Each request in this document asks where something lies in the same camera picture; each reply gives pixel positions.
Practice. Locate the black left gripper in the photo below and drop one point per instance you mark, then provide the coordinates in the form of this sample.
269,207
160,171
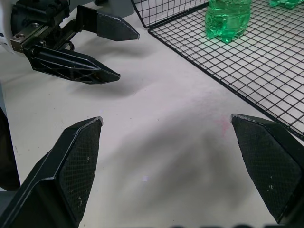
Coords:
45,26

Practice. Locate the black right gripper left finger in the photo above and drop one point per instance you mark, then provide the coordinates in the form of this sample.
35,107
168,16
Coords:
71,171

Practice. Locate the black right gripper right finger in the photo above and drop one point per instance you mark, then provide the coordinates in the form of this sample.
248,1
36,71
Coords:
268,161

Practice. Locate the green plastic bottle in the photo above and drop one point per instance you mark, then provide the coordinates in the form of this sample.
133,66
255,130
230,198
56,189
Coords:
285,2
228,19

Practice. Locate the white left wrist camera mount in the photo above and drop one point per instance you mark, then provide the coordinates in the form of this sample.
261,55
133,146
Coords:
4,28

